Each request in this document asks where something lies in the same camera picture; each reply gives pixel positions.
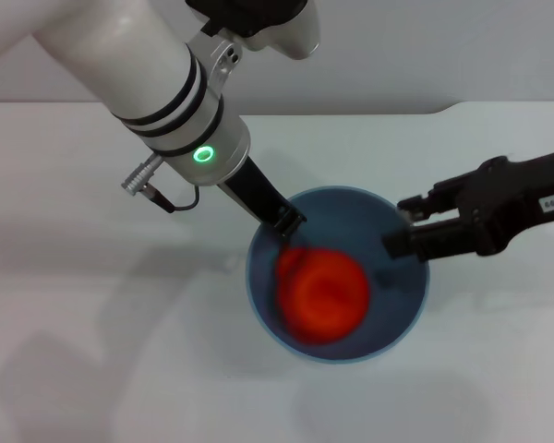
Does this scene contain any orange toy fruit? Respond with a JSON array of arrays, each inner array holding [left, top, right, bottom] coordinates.
[[273, 245, 372, 347]]

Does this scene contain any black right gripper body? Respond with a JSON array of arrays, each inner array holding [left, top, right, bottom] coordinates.
[[460, 146, 554, 257]]

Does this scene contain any blue ceramic bowl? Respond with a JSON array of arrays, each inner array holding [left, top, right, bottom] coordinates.
[[245, 185, 432, 367]]

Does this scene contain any left arm cable with connector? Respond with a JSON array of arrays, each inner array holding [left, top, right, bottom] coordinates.
[[120, 153, 200, 215]]

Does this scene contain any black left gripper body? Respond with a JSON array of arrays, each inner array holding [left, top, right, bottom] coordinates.
[[218, 156, 308, 237]]

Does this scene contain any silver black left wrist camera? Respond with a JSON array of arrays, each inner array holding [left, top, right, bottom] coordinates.
[[186, 0, 322, 61]]

